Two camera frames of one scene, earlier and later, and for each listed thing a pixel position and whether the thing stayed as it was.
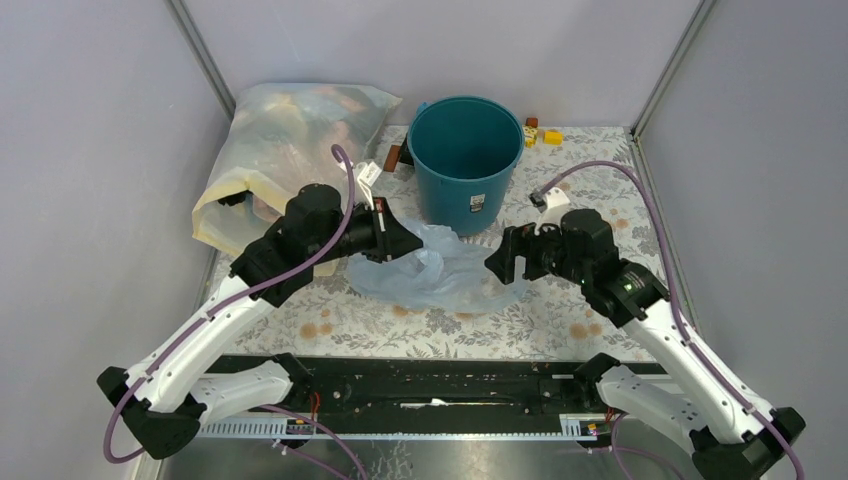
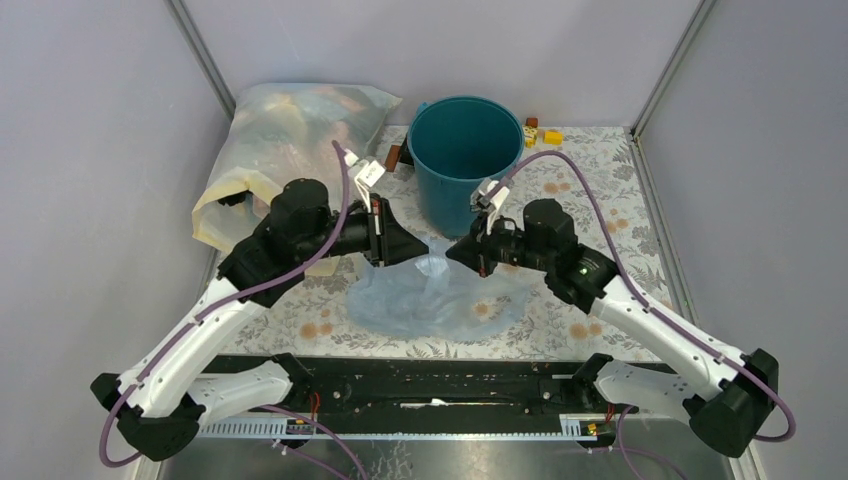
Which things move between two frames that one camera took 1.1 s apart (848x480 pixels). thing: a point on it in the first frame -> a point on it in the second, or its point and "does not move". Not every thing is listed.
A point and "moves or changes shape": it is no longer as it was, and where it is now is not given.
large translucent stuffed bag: (281, 138) does not move
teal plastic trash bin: (465, 148) does not move
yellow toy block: (552, 137) does not move
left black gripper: (391, 239) does not move
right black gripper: (520, 241) -> (474, 253)
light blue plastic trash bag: (447, 274) moves or changes shape
